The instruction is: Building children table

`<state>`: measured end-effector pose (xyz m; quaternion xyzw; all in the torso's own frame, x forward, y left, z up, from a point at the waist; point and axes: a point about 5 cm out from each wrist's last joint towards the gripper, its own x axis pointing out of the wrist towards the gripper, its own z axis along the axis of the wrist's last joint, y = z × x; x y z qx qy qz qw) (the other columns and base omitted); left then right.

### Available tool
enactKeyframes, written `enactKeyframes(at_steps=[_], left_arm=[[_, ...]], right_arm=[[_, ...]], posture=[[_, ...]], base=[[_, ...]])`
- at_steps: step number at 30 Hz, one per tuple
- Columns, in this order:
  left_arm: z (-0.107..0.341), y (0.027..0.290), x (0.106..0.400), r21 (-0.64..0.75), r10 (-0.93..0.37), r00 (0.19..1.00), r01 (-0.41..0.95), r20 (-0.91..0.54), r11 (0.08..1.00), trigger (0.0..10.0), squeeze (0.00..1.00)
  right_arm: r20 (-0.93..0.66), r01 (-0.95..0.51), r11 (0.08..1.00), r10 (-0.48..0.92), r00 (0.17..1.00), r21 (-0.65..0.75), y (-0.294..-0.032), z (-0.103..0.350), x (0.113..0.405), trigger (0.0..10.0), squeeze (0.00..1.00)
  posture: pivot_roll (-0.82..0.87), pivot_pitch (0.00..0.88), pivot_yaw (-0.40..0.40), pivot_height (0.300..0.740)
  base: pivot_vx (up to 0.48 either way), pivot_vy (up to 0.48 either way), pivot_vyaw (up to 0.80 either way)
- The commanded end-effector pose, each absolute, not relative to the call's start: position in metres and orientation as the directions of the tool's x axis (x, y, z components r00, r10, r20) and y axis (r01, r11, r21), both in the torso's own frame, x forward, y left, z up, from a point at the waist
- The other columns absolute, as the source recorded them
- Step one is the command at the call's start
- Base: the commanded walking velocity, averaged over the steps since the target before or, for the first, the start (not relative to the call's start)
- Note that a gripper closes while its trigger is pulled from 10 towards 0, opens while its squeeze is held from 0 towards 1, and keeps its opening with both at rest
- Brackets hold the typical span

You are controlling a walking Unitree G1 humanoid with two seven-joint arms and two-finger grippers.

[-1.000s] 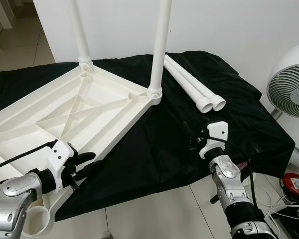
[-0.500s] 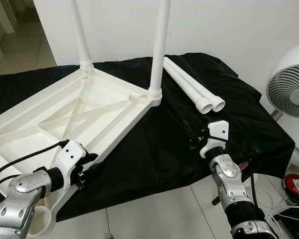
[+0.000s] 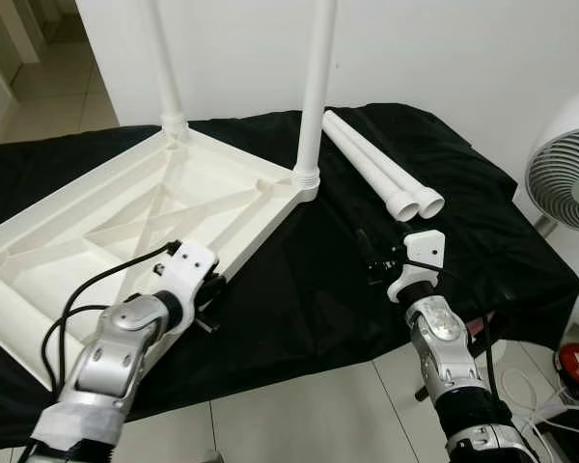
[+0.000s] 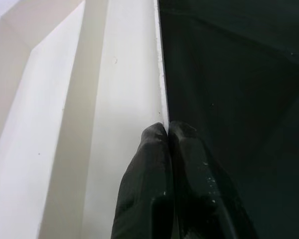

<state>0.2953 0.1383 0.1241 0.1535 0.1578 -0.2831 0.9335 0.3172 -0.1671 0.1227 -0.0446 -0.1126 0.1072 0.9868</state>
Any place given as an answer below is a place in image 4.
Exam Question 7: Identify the white plastic children table top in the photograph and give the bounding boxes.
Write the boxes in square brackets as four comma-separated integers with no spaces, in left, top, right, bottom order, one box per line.
[0,0,170,239]

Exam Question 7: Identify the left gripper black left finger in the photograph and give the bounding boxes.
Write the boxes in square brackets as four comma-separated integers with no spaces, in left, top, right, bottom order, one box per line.
[111,121,176,239]

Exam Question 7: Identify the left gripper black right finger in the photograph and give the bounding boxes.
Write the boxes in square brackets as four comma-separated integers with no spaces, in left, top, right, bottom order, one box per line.
[168,121,259,239]

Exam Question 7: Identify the black table cloth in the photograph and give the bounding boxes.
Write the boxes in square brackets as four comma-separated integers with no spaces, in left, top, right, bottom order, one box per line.
[155,0,299,239]

